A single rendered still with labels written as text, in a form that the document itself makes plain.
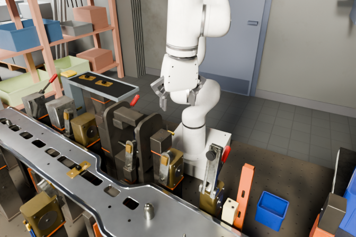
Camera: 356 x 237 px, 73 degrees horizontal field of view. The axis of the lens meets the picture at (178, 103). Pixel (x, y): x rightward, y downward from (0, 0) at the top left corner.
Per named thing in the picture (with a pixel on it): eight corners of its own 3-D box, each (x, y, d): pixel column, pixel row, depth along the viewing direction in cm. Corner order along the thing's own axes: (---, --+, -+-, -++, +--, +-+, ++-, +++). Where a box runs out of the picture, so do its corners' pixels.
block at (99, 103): (102, 156, 140) (88, 86, 118) (113, 148, 146) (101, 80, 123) (114, 163, 135) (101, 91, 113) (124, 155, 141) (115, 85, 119)
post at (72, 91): (76, 140, 152) (59, 76, 130) (86, 135, 158) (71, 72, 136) (83, 145, 148) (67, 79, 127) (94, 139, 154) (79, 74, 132)
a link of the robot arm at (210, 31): (225, -6, 81) (227, 47, 61) (177, -10, 82) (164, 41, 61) (230, -36, 74) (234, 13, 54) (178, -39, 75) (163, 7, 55)
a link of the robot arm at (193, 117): (183, 114, 128) (181, 73, 115) (218, 116, 126) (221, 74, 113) (180, 128, 118) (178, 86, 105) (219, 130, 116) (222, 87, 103)
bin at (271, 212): (252, 219, 105) (256, 206, 101) (260, 203, 112) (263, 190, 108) (278, 233, 100) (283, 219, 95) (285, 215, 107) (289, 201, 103)
